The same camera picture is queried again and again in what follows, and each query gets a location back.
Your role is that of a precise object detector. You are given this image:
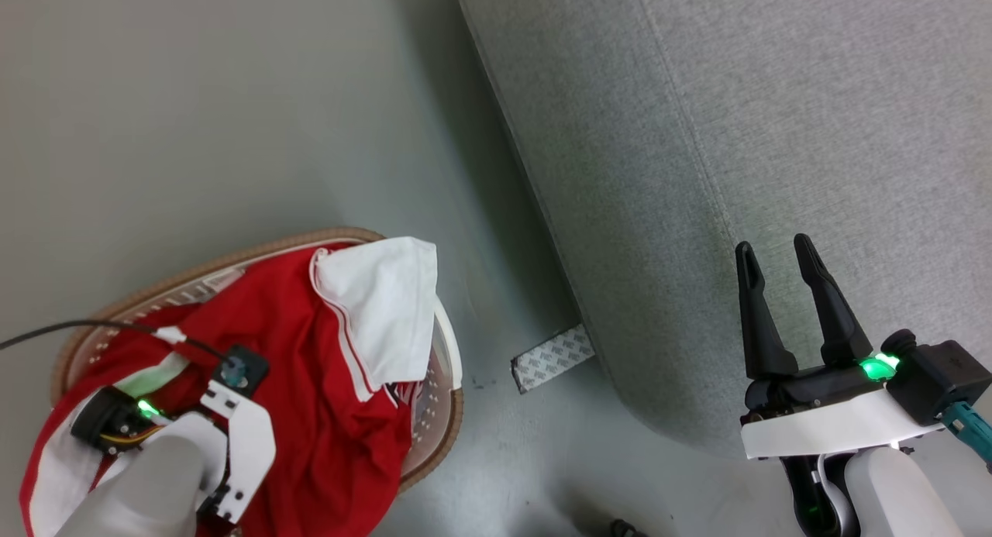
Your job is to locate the teal connector cable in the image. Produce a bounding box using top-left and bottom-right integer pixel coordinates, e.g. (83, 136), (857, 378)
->
(941, 401), (992, 473)

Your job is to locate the white laundry basket brown rim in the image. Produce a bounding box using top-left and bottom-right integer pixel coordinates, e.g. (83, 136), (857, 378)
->
(50, 227), (466, 495)

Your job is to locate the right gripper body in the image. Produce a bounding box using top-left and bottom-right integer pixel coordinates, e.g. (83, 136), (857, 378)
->
(739, 356), (948, 462)

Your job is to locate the grey fabric sofa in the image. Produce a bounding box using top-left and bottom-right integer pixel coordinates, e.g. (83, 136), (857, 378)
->
(453, 0), (992, 460)

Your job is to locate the thin black cable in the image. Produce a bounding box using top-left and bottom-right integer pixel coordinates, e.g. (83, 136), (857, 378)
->
(0, 319), (233, 366)

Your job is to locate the red and white jersey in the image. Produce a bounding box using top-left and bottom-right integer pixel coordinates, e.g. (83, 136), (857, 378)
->
(19, 237), (440, 537)

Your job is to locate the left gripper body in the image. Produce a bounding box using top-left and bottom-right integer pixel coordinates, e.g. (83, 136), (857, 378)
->
(70, 380), (277, 525)

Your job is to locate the grey patterned tape strip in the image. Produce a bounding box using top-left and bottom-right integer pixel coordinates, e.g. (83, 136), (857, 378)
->
(511, 324), (597, 395)

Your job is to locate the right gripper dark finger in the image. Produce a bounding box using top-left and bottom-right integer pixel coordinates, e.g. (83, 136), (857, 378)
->
(793, 233), (875, 369)
(734, 241), (800, 381)

